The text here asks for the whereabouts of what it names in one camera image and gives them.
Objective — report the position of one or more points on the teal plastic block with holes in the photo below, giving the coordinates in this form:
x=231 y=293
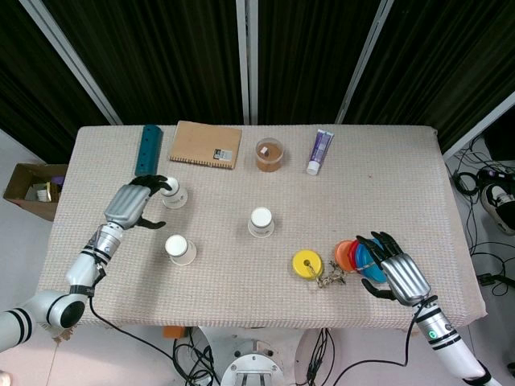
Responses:
x=148 y=150

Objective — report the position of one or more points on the black white sneaker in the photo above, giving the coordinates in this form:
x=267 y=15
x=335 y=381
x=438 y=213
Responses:
x=497 y=205

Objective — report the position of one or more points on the white paper cup blue band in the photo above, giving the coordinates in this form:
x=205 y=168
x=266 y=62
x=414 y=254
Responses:
x=261 y=223
x=177 y=197
x=180 y=250

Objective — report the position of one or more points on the purple white toothpaste tube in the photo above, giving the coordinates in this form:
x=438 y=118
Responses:
x=320 y=150

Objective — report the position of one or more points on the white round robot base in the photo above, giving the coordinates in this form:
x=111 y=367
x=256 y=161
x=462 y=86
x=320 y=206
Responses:
x=251 y=364

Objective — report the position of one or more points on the beige waffle tablecloth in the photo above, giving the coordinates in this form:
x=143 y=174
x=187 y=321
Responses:
x=249 y=289

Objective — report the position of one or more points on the brown cardboard box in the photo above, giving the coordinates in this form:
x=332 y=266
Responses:
x=20 y=187

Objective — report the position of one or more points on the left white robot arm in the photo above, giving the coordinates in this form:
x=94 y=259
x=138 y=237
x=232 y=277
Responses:
x=80 y=271

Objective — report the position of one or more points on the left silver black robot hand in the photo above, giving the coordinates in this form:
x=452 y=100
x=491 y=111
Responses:
x=124 y=203

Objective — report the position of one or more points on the brown spiral notebook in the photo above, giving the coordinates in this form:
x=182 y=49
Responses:
x=203 y=144

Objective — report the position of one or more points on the clear jar of orange rings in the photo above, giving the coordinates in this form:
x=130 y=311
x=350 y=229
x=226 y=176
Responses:
x=270 y=156

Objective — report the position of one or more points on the grey metal partition post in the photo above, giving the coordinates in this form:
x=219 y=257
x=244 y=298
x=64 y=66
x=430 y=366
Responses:
x=366 y=60
x=479 y=124
x=72 y=60
x=247 y=60

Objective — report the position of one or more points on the orange object under table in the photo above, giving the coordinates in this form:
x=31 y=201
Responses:
x=173 y=332

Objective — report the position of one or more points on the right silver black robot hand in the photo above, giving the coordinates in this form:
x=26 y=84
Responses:
x=404 y=277

